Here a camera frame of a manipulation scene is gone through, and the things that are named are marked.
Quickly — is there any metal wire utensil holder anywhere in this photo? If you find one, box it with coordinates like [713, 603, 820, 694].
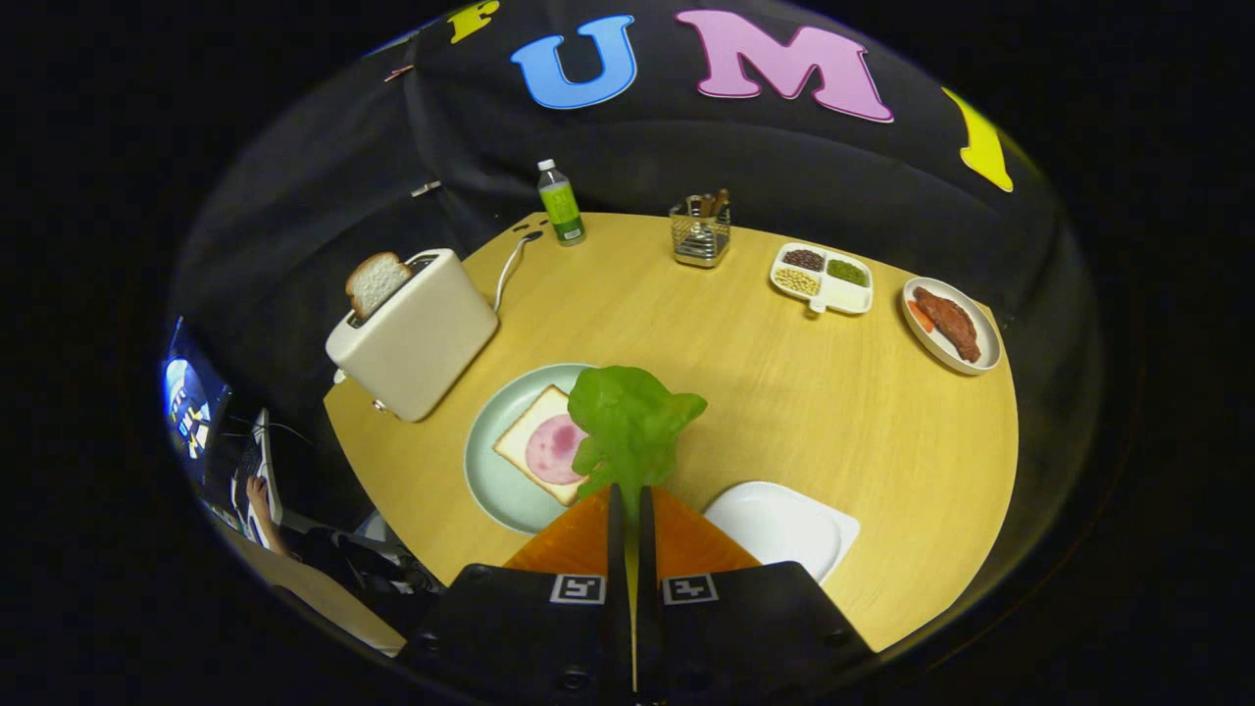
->
[670, 189, 732, 269]

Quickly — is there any white bread slice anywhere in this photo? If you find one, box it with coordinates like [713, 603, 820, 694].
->
[492, 384, 594, 508]

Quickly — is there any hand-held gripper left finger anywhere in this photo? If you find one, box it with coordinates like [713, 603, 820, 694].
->
[397, 483, 633, 702]

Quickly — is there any white toaster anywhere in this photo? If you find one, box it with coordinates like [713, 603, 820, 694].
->
[326, 248, 500, 424]

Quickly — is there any computer monitor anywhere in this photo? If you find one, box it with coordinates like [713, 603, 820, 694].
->
[162, 316, 232, 486]

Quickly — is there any white oval meat plate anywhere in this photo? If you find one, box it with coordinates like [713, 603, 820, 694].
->
[900, 277, 1003, 377]

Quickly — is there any white divided bean dish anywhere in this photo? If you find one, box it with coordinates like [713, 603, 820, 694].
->
[769, 242, 875, 317]

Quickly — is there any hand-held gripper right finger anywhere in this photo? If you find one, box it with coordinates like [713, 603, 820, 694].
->
[635, 485, 877, 702]

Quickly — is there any brown meat piece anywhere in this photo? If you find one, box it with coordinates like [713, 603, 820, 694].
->
[912, 286, 982, 364]

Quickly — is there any toasted bread slice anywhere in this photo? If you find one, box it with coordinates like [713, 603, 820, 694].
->
[345, 251, 414, 321]

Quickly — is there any green lettuce leaf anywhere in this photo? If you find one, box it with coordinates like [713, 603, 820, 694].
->
[567, 366, 709, 526]

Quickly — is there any green label drink bottle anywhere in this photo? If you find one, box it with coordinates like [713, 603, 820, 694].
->
[536, 159, 587, 247]

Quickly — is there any pale green round plate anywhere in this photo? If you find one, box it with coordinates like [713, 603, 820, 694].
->
[463, 364, 599, 536]

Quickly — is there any white square plate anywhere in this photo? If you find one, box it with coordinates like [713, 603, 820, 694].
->
[703, 480, 862, 585]

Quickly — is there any white toaster cable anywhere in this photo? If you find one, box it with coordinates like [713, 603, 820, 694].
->
[493, 230, 545, 315]

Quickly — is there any pink ham slice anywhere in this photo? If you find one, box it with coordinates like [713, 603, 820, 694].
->
[526, 414, 589, 486]

